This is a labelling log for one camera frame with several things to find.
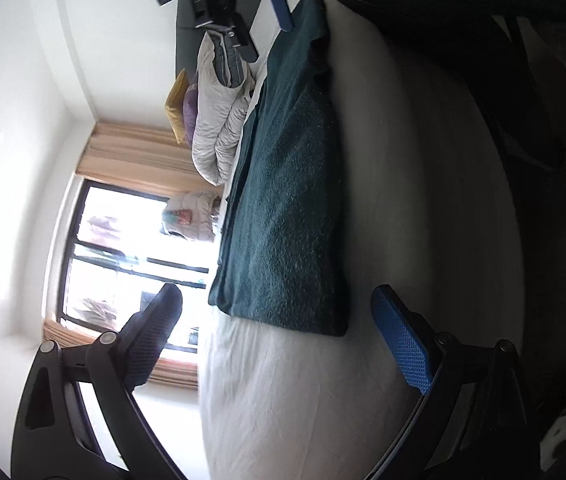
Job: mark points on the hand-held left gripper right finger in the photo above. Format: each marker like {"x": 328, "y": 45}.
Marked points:
{"x": 403, "y": 345}

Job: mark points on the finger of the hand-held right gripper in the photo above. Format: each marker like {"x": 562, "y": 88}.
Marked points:
{"x": 240, "y": 40}
{"x": 280, "y": 7}

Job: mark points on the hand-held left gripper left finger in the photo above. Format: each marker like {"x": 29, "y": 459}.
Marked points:
{"x": 155, "y": 330}

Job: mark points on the dark green towel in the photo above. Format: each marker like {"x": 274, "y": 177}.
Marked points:
{"x": 283, "y": 210}

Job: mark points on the white pillow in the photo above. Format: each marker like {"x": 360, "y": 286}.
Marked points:
{"x": 265, "y": 35}

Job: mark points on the dark grey headboard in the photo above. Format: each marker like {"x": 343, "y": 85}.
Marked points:
{"x": 185, "y": 45}

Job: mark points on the black framed window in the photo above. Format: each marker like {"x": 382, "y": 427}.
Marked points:
{"x": 113, "y": 262}

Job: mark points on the purple pillow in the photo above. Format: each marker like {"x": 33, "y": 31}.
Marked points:
{"x": 190, "y": 110}

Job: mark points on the yellow pillow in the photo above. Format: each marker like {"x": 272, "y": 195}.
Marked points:
{"x": 175, "y": 105}

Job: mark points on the folded grey quilt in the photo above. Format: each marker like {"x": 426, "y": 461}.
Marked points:
{"x": 213, "y": 135}

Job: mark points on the white sheeted bed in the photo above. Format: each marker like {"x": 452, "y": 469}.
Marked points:
{"x": 403, "y": 160}

